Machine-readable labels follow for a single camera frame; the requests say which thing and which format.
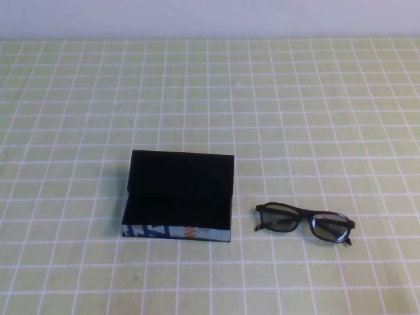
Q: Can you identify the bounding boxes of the black glasses case printed side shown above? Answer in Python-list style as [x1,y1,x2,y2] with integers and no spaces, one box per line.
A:
[121,149,236,243]

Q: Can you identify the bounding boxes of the black frame glasses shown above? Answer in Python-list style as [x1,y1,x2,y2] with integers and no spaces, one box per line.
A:
[253,202,356,246]

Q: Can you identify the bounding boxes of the green white grid tablecloth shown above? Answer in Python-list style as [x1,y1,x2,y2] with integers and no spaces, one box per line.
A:
[0,36,420,315]

